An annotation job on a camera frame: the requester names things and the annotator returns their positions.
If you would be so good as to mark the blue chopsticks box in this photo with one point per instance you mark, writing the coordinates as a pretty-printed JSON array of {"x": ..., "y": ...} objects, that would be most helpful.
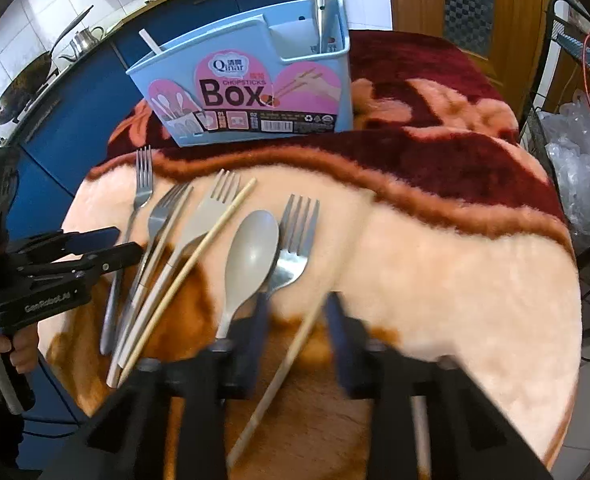
[{"x": 175, "y": 67}]

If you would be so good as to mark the beige plastic spoon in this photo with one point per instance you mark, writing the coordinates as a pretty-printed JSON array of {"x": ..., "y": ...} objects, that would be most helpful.
[{"x": 252, "y": 255}]

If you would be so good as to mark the metal kettle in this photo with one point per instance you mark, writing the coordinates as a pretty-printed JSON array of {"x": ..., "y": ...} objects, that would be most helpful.
[{"x": 82, "y": 42}]

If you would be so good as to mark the dark wok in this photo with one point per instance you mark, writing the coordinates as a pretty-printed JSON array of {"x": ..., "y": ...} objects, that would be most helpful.
[{"x": 22, "y": 90}]

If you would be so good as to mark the person's left hand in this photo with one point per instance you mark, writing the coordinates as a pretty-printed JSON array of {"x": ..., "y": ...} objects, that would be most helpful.
[{"x": 22, "y": 355}]

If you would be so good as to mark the wooden door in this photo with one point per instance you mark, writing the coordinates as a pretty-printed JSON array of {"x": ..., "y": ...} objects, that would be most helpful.
[{"x": 415, "y": 0}]

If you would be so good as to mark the clear plastic bags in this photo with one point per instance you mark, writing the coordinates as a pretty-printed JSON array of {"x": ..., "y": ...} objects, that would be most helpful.
[{"x": 582, "y": 160}]

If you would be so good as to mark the metal fork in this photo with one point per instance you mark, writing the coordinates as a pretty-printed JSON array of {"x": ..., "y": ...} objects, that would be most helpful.
[
  {"x": 162, "y": 217},
  {"x": 291, "y": 265},
  {"x": 142, "y": 195}
]

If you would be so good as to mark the beige plastic fork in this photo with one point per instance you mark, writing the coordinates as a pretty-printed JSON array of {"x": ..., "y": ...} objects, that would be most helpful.
[{"x": 210, "y": 220}]

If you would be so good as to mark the blue kitchen cabinet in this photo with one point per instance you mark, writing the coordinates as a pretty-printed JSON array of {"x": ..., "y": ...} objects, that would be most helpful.
[{"x": 75, "y": 110}]

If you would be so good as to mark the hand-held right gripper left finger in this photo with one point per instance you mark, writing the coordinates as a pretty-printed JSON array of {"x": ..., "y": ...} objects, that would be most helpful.
[{"x": 251, "y": 325}]

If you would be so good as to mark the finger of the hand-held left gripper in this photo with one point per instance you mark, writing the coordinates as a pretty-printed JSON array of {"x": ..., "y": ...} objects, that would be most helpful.
[
  {"x": 97, "y": 238},
  {"x": 120, "y": 255}
]

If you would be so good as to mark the floral printed blanket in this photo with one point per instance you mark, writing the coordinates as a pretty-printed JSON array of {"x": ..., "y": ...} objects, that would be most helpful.
[{"x": 450, "y": 285}]

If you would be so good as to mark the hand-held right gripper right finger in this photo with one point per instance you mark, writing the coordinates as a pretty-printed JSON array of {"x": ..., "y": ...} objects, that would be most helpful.
[{"x": 337, "y": 332}]

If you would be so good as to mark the white chopstick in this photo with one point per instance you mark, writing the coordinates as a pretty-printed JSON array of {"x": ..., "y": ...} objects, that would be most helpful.
[{"x": 151, "y": 41}]

